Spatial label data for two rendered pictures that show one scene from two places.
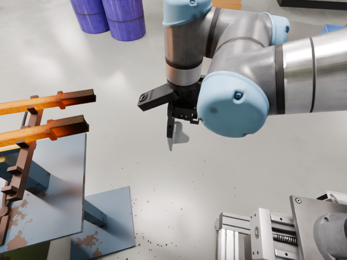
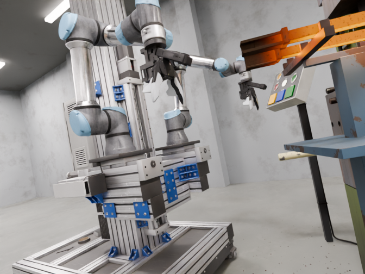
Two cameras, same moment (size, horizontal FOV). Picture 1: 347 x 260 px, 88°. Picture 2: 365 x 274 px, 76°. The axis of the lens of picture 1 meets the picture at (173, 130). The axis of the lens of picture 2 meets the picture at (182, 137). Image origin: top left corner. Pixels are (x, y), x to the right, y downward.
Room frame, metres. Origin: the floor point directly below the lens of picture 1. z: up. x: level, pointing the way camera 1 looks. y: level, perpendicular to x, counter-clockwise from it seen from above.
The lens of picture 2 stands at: (0.99, 0.30, 0.80)
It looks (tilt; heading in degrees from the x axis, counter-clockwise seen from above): 2 degrees up; 203
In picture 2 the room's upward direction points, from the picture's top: 11 degrees counter-clockwise
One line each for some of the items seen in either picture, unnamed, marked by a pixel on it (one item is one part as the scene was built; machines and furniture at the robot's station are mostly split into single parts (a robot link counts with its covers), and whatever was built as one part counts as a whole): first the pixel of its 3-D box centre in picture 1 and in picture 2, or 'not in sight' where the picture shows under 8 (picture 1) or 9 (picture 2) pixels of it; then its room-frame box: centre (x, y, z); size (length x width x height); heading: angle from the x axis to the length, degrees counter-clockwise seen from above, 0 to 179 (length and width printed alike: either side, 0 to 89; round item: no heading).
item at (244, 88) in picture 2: not in sight; (246, 89); (-0.55, 0.14, 1.07); 0.09 x 0.08 x 0.12; 79
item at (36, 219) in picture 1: (42, 183); (363, 139); (0.24, 0.48, 0.73); 0.40 x 0.30 x 0.02; 14
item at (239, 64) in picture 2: not in sight; (243, 65); (-0.55, 0.14, 1.23); 0.09 x 0.08 x 0.11; 87
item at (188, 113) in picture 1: (185, 97); (156, 63); (0.33, -0.03, 1.07); 0.09 x 0.08 x 0.12; 79
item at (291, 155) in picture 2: not in sight; (318, 151); (-0.59, 0.46, 0.62); 0.44 x 0.05 x 0.05; 99
